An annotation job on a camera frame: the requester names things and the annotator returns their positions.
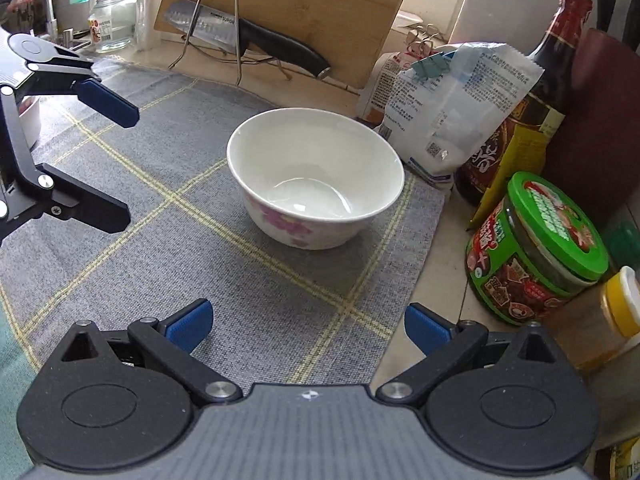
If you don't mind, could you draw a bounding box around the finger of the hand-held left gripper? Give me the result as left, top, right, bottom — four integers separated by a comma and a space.
0, 96, 132, 246
0, 44, 141, 129

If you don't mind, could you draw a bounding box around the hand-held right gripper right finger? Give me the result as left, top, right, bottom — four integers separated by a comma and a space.
374, 301, 567, 406

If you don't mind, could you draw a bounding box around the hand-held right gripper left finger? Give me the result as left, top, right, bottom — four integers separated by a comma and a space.
60, 297, 244, 407

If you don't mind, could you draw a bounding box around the white pink-flower bowl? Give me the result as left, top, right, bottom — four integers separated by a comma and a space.
226, 107, 406, 251
20, 96, 42, 145

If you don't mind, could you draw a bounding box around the metal faucet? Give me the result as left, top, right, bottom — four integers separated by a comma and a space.
30, 0, 60, 38

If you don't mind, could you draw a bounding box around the grey checked cloth mat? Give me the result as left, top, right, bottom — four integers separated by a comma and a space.
0, 57, 446, 386

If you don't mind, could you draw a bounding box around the glass jar with yellow lid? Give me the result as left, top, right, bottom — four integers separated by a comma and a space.
87, 0, 138, 53

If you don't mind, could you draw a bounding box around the clear plastic wrap roll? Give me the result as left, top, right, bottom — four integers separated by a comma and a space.
134, 0, 168, 51

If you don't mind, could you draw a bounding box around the green-lid jar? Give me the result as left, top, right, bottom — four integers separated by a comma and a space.
465, 171, 612, 327

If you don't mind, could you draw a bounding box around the yellow packet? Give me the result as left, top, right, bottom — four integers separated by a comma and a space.
470, 122, 566, 231

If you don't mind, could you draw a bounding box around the yellow-lid spice jar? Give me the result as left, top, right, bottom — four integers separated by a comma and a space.
542, 266, 640, 376

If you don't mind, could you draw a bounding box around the white plastic bag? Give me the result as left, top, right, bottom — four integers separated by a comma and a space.
382, 42, 546, 191

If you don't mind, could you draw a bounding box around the bamboo cutting board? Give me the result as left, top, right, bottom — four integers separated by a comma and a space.
153, 0, 421, 96

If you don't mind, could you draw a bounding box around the orange and white bag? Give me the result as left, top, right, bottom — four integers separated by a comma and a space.
356, 27, 441, 128

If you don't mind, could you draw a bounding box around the teal binder clip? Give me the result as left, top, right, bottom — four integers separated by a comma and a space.
412, 52, 458, 81

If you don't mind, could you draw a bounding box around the maroon block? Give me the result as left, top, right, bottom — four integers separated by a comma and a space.
542, 27, 640, 241

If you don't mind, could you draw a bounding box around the dark soy sauce bottle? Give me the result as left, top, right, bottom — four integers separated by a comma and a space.
455, 0, 594, 207

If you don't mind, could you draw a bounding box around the kitchen knife with black handle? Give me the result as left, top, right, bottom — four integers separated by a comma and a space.
164, 0, 332, 80

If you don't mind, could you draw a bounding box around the metal wire rack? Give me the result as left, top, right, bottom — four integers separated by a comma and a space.
167, 0, 293, 88

